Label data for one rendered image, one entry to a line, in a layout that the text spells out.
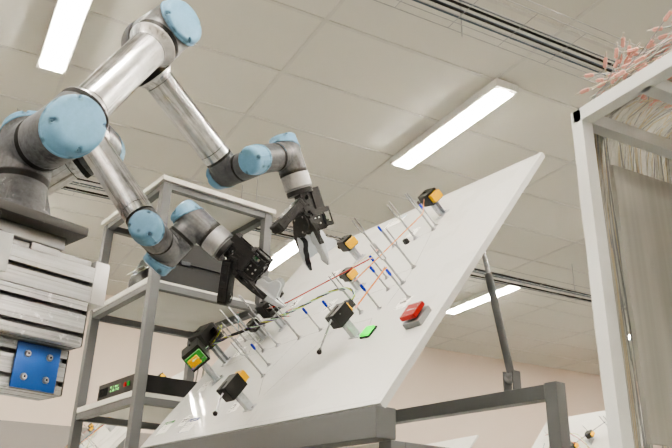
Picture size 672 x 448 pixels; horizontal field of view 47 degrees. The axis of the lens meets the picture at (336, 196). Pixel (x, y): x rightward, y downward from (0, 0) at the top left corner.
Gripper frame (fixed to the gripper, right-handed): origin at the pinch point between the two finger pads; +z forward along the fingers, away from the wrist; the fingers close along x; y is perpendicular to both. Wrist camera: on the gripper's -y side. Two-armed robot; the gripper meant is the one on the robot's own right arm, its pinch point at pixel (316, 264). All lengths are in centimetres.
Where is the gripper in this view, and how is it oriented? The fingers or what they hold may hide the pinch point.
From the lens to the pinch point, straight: 200.2
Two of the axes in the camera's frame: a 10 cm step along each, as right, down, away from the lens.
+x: -5.5, 2.5, 8.0
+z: 3.1, 9.5, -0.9
